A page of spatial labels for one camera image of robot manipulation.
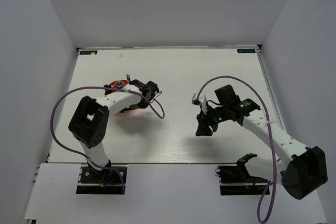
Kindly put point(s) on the blue clear pen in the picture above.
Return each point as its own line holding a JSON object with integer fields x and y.
{"x": 128, "y": 78}

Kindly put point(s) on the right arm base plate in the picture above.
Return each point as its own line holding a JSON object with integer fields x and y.
{"x": 233, "y": 183}

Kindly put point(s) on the left blue table label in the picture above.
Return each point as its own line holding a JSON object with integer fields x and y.
{"x": 88, "y": 52}

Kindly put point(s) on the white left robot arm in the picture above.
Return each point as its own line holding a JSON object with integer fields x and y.
{"x": 89, "y": 122}

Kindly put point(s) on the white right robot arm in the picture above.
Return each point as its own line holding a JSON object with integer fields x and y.
{"x": 301, "y": 169}

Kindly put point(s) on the blue table label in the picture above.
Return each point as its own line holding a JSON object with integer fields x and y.
{"x": 246, "y": 51}
{"x": 88, "y": 52}

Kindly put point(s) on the yellow cap black highlighter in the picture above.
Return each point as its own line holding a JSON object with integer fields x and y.
{"x": 119, "y": 84}

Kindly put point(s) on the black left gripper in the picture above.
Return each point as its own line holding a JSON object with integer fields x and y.
{"x": 127, "y": 109}

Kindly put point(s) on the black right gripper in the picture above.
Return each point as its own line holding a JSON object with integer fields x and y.
{"x": 204, "y": 121}

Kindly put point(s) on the right blue table label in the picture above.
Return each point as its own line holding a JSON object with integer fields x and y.
{"x": 246, "y": 51}

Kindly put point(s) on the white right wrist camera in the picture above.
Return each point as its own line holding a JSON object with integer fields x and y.
{"x": 200, "y": 100}

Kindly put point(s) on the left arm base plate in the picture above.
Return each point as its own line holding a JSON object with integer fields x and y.
{"x": 108, "y": 183}

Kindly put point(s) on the orange round organizer container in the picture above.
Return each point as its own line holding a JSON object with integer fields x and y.
{"x": 118, "y": 101}

